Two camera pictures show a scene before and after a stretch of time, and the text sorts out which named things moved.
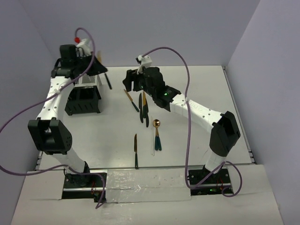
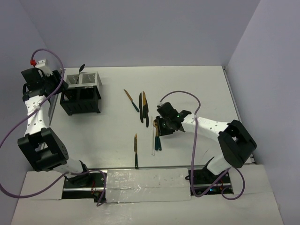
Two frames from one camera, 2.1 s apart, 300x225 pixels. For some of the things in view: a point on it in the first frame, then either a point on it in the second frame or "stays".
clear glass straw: (152, 138) stays
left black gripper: (96, 68) → (63, 86)
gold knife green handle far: (135, 105) stays
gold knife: (135, 151) stays
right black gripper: (131, 76) → (161, 131)
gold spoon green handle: (156, 123) stays
